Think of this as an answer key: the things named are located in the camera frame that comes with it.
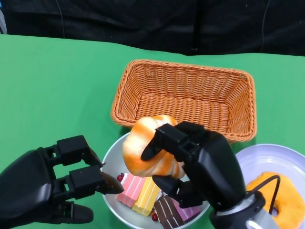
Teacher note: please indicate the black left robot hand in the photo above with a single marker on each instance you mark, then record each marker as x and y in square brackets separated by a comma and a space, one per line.
[28, 181]

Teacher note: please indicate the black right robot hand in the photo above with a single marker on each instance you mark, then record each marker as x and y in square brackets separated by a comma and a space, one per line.
[214, 162]

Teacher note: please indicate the brown pink chocolate cake slice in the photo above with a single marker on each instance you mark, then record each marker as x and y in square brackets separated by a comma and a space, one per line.
[166, 212]

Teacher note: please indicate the yellow cake slice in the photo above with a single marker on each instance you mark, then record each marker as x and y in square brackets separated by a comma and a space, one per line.
[145, 198]

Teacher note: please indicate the orange white striped bread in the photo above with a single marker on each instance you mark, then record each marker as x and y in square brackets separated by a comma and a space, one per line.
[135, 143]

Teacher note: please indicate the pale grey-green bowl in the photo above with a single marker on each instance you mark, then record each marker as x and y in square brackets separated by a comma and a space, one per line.
[112, 155]

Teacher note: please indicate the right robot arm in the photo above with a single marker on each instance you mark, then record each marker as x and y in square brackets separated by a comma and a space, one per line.
[238, 214]

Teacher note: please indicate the lavender plate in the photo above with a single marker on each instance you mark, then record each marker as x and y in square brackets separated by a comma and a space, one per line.
[262, 157]

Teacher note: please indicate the orange wicker basket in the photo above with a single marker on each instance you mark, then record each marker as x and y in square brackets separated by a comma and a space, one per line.
[186, 105]

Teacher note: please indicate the green tablecloth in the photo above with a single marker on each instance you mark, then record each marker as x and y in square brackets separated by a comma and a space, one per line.
[59, 83]

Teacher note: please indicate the black backdrop curtain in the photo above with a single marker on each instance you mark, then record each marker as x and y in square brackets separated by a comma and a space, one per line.
[143, 23]

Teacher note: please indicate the grey metal stand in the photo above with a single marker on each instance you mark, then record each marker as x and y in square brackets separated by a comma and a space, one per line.
[3, 23]

